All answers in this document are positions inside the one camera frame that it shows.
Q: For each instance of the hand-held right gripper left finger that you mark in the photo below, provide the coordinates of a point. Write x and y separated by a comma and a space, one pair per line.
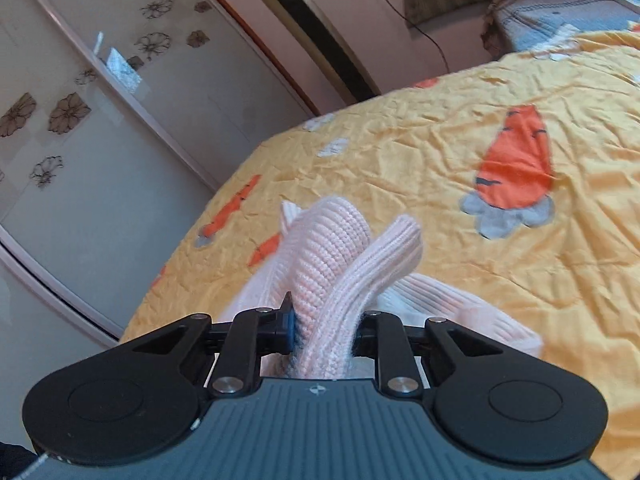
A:
290, 327

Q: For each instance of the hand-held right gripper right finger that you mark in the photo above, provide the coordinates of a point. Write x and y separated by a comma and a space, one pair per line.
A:
367, 332

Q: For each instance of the pale pink knit sweater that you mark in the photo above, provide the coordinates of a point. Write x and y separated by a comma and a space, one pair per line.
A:
325, 250

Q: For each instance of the yellow carrot print blanket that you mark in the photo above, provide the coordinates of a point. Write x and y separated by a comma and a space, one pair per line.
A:
400, 160

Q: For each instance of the flower print sliding wardrobe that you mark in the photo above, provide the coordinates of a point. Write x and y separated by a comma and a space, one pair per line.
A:
125, 170

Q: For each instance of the gold tower air conditioner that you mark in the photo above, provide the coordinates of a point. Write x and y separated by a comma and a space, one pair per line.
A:
310, 25

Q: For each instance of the blue denim jeans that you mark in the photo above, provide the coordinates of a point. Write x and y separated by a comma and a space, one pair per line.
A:
565, 20

